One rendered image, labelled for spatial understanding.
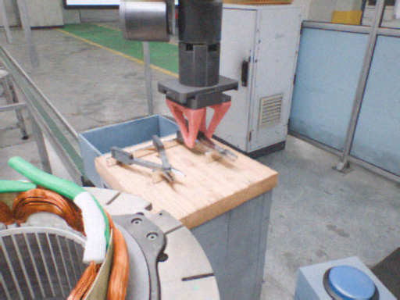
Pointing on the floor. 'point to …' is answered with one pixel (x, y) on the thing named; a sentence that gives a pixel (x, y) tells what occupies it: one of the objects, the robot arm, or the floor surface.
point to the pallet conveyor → (41, 122)
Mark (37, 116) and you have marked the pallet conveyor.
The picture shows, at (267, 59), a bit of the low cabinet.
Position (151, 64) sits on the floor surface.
